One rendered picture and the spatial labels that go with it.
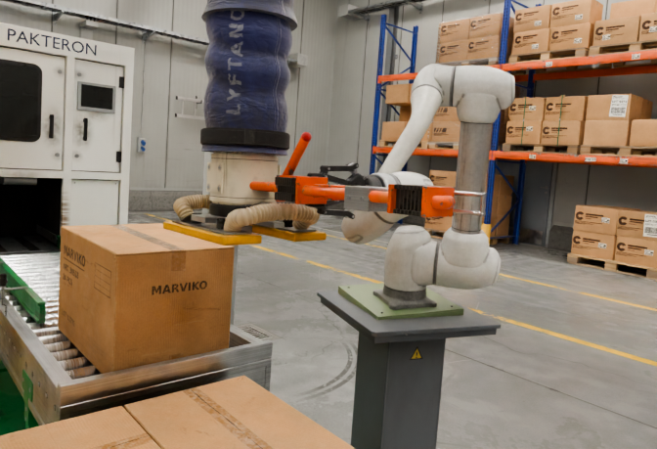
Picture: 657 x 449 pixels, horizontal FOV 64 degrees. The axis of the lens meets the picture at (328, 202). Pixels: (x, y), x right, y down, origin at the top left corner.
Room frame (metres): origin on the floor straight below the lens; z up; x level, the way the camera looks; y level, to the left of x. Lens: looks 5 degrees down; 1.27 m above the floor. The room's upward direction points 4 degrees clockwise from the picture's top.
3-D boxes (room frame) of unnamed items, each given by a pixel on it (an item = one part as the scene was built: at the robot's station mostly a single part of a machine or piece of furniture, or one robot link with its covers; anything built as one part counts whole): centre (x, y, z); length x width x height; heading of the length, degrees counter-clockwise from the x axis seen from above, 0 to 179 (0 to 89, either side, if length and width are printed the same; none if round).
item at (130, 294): (1.90, 0.66, 0.75); 0.60 x 0.40 x 0.40; 41
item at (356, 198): (1.01, -0.07, 1.20); 0.07 x 0.07 x 0.04; 39
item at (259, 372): (1.62, 0.43, 0.47); 0.70 x 0.03 x 0.15; 131
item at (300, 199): (1.17, 0.06, 1.20); 0.10 x 0.08 x 0.06; 129
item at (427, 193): (0.90, -0.16, 1.21); 0.08 x 0.07 x 0.05; 39
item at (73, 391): (1.63, 0.43, 0.58); 0.70 x 0.03 x 0.06; 131
